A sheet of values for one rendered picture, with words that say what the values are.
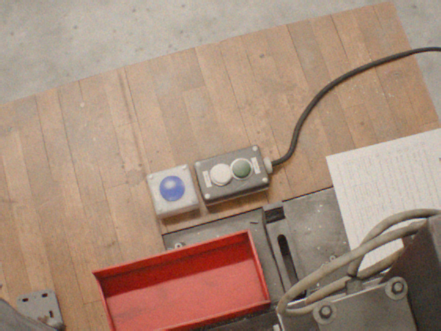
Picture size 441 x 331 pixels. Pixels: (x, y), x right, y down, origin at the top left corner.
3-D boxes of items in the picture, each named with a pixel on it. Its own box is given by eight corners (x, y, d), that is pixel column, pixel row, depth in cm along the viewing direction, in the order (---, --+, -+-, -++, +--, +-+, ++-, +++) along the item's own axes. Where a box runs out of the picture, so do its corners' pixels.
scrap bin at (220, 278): (97, 277, 144) (90, 270, 138) (249, 236, 145) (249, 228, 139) (116, 347, 140) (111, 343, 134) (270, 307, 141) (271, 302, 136)
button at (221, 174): (210, 171, 146) (209, 167, 145) (227, 166, 147) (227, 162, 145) (215, 188, 146) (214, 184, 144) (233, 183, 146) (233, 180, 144)
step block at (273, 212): (261, 221, 146) (262, 206, 137) (279, 215, 146) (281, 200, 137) (272, 258, 144) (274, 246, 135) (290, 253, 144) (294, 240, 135)
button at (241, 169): (230, 165, 147) (229, 161, 145) (247, 161, 147) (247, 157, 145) (235, 183, 146) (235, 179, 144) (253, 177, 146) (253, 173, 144)
